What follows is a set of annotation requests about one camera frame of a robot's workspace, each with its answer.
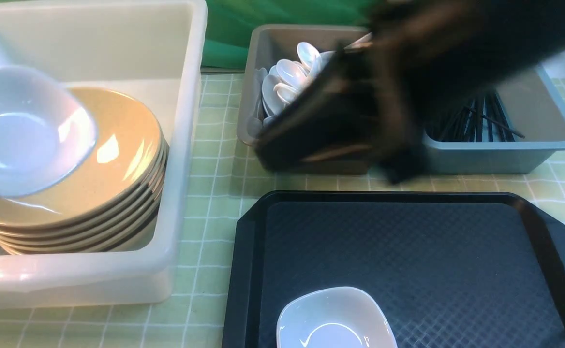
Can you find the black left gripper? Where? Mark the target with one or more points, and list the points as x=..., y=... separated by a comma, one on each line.
x=358, y=107

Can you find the white square sauce dish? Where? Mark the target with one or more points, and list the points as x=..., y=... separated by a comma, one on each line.
x=45, y=131

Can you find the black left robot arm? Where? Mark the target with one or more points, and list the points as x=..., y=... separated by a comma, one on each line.
x=424, y=56

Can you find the pile of white soup spoons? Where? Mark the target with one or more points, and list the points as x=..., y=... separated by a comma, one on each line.
x=281, y=84

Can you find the bundle of black chopsticks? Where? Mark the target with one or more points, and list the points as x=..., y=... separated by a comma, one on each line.
x=482, y=119

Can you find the brown spoon bin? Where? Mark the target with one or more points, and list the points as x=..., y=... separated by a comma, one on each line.
x=268, y=48

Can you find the green checkered tablecloth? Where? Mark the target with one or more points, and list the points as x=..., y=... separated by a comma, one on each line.
x=225, y=181

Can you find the blue chopstick bin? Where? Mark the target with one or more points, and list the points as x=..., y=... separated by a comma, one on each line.
x=534, y=107

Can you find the green backdrop cloth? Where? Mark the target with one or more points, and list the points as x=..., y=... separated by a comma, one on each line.
x=231, y=22

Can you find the black serving tray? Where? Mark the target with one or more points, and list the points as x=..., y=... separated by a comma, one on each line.
x=448, y=269

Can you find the large white plastic bin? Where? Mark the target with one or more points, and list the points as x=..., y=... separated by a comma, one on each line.
x=152, y=51

